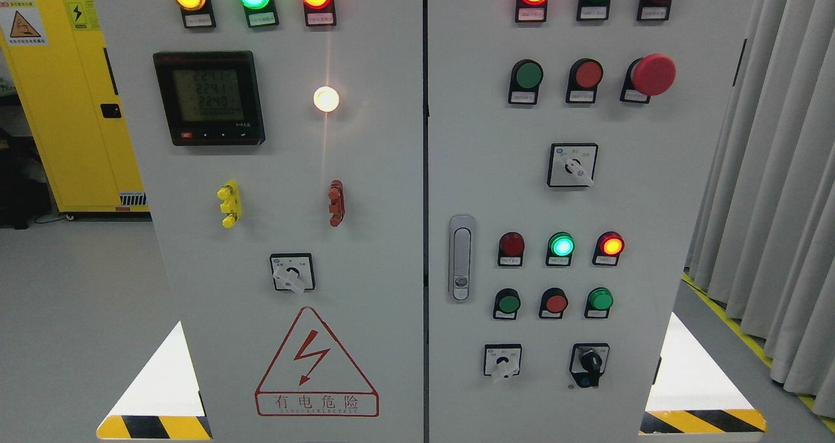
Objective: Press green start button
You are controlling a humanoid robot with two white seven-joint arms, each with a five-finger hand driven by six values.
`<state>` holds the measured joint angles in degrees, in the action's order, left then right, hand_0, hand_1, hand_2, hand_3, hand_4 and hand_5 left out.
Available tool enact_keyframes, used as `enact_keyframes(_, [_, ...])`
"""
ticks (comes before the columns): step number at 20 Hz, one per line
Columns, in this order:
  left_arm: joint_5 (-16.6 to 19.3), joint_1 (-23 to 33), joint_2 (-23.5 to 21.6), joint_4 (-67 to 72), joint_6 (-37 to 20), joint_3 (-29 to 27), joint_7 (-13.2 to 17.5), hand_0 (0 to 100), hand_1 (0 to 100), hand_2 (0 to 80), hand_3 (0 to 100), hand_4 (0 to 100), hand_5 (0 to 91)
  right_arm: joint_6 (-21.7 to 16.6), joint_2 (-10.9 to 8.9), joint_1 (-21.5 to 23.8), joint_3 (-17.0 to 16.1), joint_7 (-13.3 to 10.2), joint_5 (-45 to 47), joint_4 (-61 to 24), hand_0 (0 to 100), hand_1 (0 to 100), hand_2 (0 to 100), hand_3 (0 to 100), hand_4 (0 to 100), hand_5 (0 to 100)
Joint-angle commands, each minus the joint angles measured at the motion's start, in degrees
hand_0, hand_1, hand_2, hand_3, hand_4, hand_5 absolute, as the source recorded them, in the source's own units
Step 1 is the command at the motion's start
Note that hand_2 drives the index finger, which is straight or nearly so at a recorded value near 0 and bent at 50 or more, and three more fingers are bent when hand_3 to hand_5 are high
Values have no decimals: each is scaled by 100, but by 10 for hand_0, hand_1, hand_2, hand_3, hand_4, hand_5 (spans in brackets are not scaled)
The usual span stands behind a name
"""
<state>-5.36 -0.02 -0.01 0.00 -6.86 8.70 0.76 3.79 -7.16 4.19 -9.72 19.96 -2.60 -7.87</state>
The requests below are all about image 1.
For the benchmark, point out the red stop push button lower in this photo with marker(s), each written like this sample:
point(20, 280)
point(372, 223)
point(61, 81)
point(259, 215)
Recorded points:
point(553, 303)

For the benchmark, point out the red indicator lamp top left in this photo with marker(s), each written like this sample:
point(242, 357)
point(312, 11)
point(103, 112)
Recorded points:
point(319, 13)

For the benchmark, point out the yellow terminal connector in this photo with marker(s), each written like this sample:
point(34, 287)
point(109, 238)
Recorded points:
point(230, 203)

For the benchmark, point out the red push button upper row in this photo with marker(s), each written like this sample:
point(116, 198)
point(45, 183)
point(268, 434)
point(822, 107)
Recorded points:
point(585, 76)

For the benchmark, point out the grey cabinet door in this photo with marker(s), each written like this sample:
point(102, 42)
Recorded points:
point(489, 159)
point(368, 270)

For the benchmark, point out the white lit indicator lamp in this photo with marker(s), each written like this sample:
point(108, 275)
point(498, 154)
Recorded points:
point(326, 99)

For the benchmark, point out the left door rotary selector switch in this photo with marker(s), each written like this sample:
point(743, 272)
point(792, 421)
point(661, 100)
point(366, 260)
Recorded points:
point(292, 272)

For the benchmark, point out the yellow indicator lamp top left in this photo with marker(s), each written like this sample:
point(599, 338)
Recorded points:
point(197, 14)

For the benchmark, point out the green push button lower right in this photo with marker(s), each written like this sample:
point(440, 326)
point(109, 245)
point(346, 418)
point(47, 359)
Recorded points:
point(598, 303)

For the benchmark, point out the green start push button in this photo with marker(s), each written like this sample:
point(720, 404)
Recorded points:
point(506, 304)

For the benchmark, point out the green push button upper row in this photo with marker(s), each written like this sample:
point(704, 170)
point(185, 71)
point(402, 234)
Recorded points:
point(525, 79)

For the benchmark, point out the silver door lock handle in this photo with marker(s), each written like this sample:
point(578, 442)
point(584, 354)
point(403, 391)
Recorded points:
point(460, 231)

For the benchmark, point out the red emergency stop mushroom button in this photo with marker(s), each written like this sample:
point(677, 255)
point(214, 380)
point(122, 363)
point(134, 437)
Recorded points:
point(646, 77)

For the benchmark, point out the red electric danger warning sticker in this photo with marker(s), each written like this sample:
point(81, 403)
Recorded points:
point(313, 375)

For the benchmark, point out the black key selector switch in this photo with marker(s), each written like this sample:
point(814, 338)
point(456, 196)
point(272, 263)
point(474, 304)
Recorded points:
point(588, 363)

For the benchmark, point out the upper right rotary selector switch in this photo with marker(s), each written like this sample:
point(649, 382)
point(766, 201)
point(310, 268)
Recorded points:
point(572, 165)

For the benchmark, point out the green indicator lamp top left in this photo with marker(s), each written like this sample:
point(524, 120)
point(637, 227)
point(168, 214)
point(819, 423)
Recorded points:
point(260, 13)

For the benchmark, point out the grey right cabinet door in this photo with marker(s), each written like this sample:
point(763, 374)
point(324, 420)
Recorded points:
point(489, 159)

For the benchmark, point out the red terminal connector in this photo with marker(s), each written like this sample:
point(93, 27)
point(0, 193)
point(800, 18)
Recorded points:
point(336, 197)

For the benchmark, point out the yellow safety storage cabinet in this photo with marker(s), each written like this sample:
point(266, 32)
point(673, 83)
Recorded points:
point(59, 63)

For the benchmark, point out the red indicator lamp lower right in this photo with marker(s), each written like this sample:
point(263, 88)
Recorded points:
point(607, 249)

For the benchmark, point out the lower left rotary selector switch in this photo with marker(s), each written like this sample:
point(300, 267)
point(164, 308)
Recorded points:
point(502, 361)

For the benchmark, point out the red indicator lamp lower left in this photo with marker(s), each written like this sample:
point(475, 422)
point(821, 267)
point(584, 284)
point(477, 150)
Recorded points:
point(511, 248)

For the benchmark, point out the grey curtain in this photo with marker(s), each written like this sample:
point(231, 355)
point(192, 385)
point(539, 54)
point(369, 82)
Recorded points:
point(764, 243)

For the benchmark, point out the black digital power meter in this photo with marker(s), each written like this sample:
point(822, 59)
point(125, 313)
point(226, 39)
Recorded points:
point(210, 98)

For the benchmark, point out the grey left cabinet door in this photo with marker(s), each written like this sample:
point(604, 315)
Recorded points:
point(368, 270)

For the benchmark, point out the green indicator lamp lower middle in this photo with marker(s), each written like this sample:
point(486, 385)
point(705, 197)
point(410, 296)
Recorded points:
point(560, 249)

